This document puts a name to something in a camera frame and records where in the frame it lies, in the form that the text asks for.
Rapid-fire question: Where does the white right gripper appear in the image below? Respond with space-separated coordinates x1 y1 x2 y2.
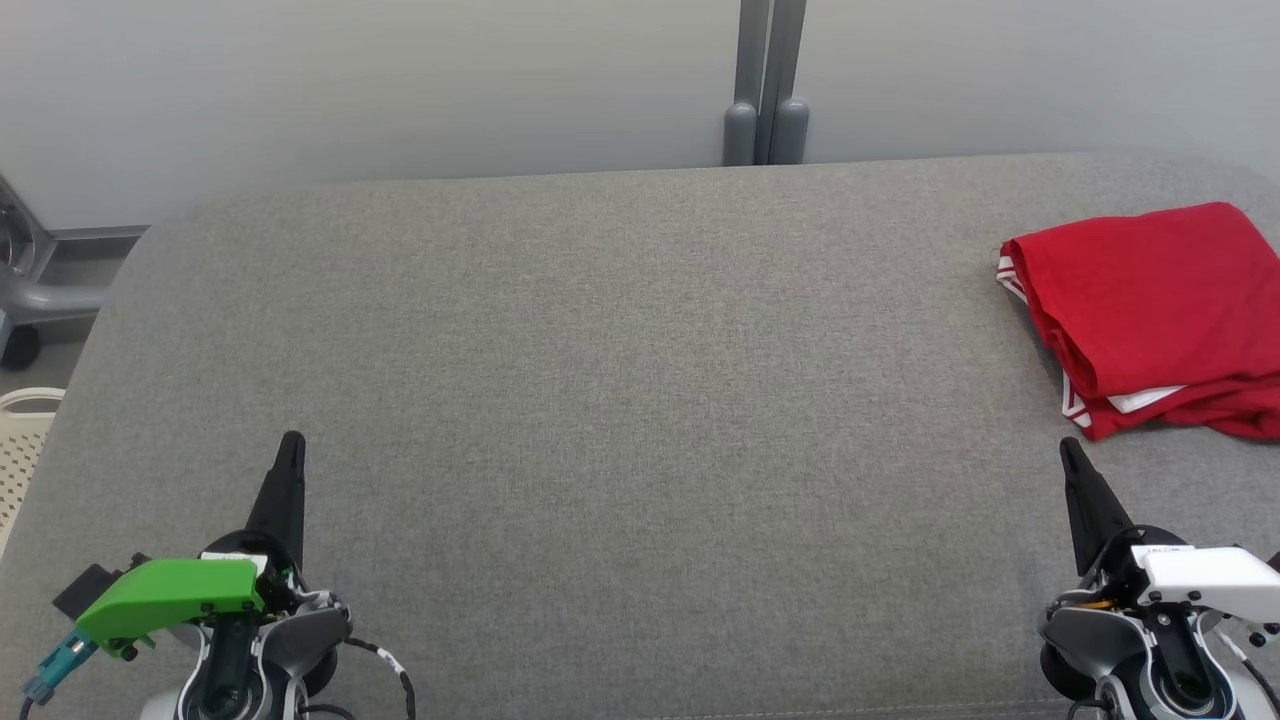
1060 437 1280 631

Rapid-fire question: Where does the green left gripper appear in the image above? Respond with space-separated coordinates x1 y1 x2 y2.
75 432 306 661

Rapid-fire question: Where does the red white printed jersey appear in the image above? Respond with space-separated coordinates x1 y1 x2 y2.
997 202 1280 406

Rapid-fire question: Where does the cream perforated laundry basket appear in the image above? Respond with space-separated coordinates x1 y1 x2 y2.
0 387 66 556

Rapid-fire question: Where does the black cable with white marks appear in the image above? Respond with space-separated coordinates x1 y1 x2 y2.
345 635 416 720

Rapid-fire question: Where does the black cable with teal plug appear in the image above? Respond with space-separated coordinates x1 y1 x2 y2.
20 630 101 709

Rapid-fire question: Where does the grey metal wheeled frame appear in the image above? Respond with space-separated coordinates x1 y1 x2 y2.
0 175 151 369

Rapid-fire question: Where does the grey double metal post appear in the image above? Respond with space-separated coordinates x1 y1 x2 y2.
722 0 809 166

